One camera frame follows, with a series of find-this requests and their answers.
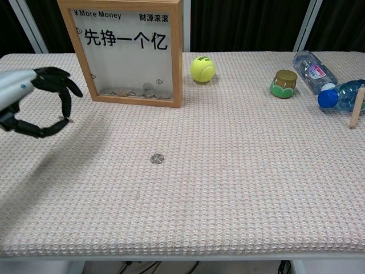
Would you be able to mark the pink white woven tablecloth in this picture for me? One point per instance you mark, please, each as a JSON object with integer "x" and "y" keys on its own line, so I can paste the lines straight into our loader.
{"x": 199, "y": 185}

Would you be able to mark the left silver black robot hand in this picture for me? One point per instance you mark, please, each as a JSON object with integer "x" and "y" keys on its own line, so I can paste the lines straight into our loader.
{"x": 14, "y": 85}

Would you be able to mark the white table frame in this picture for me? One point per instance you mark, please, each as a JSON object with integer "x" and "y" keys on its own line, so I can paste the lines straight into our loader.
{"x": 182, "y": 257}

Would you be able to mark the clear bottle with blue cap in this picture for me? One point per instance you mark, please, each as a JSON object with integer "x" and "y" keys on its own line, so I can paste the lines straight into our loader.
{"x": 346, "y": 94}

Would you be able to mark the black curtain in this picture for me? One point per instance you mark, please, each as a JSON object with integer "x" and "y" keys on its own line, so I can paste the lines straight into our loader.
{"x": 251, "y": 25}

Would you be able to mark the white upright frame post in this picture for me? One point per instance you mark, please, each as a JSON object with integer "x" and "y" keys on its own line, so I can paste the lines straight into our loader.
{"x": 186, "y": 25}

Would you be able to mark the green and brown toy pot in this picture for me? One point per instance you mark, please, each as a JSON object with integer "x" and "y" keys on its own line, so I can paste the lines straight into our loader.
{"x": 283, "y": 84}

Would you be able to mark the white slanted frame post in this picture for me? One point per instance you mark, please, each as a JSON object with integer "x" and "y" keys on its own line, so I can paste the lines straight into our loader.
{"x": 308, "y": 25}
{"x": 32, "y": 27}

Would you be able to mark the clear bottle with pink label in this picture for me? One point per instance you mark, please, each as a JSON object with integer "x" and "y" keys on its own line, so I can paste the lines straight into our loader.
{"x": 313, "y": 70}

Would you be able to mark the wooden frame coin bank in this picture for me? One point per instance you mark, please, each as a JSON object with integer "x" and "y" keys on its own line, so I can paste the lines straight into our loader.
{"x": 82, "y": 74}

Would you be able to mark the thin wooden stick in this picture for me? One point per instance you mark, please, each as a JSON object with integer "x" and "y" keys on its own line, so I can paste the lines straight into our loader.
{"x": 357, "y": 107}

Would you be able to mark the yellow tennis ball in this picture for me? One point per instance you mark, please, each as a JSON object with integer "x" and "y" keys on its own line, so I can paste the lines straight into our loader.
{"x": 202, "y": 69}

